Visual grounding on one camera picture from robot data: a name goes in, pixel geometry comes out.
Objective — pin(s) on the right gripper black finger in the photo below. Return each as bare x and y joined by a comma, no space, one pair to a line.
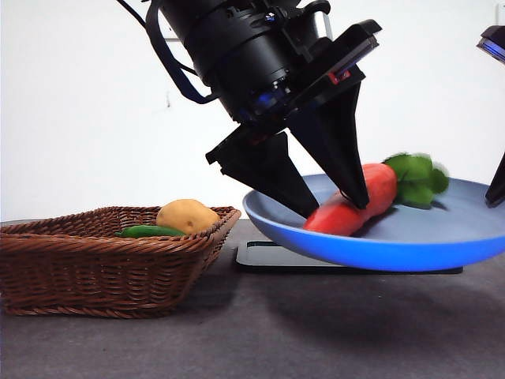
498,185

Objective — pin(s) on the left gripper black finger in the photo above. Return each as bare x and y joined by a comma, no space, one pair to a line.
272,173
339,150

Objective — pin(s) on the orange carrot with green leaves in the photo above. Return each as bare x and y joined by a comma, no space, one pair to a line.
343,215

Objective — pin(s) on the blue round plate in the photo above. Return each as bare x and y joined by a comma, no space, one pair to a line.
414,245

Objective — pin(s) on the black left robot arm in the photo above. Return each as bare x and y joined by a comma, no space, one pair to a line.
240,51

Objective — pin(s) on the black flat tray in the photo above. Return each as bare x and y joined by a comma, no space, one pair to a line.
268,261

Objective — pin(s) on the yellow-brown potato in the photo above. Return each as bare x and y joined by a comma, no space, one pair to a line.
185,216

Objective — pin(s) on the green pepper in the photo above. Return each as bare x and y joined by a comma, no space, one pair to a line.
146,231

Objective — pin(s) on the brown wicker basket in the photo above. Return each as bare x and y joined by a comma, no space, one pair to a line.
98,276

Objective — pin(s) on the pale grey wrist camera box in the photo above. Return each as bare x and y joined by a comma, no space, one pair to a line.
320,24

